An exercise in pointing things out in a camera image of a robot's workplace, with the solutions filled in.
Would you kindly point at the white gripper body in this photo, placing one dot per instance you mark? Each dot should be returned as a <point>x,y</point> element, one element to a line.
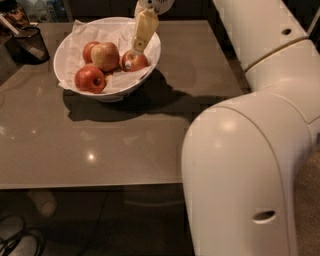
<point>156,5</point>

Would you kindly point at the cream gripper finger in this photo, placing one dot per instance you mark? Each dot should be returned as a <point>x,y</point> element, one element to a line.
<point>146,24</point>

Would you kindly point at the red apple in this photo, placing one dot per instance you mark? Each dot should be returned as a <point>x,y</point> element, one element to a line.
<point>86,53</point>
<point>90,79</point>
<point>133,62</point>

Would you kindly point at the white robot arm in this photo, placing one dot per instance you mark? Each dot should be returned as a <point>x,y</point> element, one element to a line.
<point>240,156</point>

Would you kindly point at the yellow-red apple centre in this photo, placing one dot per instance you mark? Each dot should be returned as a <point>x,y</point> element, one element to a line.
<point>105,56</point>

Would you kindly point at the white bowl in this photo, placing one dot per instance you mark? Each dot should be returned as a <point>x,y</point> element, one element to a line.
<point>66,43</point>

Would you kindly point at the white paper liner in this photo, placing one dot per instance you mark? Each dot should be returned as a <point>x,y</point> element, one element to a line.
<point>110,31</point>

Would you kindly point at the white utensil in holder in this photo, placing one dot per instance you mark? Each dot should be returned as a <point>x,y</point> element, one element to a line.
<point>22,36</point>

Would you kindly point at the black mesh pen holder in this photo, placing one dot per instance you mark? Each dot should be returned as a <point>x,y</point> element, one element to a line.
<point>36,41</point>

